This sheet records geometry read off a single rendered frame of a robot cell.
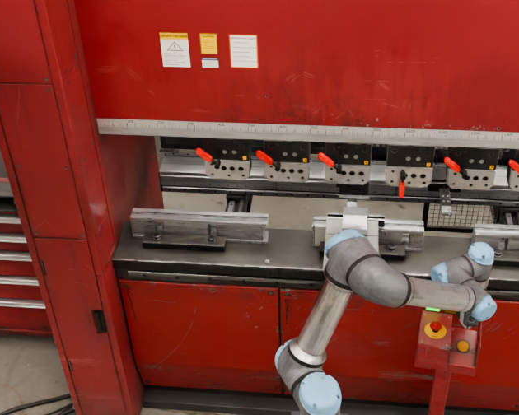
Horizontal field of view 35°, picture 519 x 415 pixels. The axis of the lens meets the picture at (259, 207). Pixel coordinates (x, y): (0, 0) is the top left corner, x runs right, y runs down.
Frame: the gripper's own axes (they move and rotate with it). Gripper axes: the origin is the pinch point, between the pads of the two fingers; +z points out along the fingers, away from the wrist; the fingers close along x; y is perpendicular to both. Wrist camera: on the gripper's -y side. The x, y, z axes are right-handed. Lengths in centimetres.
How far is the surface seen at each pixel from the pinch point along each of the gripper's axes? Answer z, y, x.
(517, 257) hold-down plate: -4.0, 30.4, -14.8
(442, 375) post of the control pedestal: 26.2, -2.1, 5.1
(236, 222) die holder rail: -11, 22, 83
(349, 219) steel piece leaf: -14, 28, 43
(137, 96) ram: -64, 22, 112
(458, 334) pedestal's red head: 10.5, 4.6, 2.0
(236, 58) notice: -78, 27, 79
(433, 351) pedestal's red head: 7.8, -5.8, 9.6
